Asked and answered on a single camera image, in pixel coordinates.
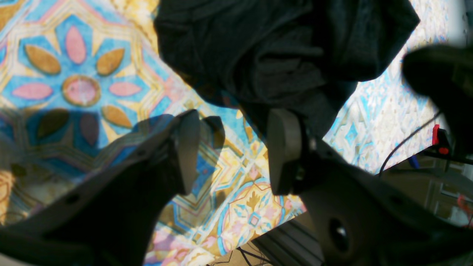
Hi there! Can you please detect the black t-shirt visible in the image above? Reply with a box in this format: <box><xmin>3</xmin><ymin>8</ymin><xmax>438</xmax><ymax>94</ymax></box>
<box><xmin>154</xmin><ymin>0</ymin><xmax>420</xmax><ymax>137</ymax></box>

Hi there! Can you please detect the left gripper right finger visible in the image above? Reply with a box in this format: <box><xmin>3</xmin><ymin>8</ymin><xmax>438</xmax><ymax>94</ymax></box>
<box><xmin>267</xmin><ymin>109</ymin><xmax>472</xmax><ymax>266</ymax></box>

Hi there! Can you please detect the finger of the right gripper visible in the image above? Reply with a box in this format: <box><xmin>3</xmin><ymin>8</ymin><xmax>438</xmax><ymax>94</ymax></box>
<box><xmin>402</xmin><ymin>44</ymin><xmax>473</xmax><ymax>154</ymax></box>

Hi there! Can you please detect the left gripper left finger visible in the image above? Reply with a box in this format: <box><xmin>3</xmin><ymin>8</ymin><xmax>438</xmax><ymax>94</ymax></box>
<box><xmin>1</xmin><ymin>109</ymin><xmax>200</xmax><ymax>266</ymax></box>

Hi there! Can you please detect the orange black clamp left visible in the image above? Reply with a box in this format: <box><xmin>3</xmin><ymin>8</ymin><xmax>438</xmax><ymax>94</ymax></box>
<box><xmin>432</xmin><ymin>123</ymin><xmax>451</xmax><ymax>155</ymax></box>

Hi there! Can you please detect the patterned tablecloth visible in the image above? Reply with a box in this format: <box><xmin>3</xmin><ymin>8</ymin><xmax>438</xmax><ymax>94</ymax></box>
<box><xmin>0</xmin><ymin>0</ymin><xmax>459</xmax><ymax>266</ymax></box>

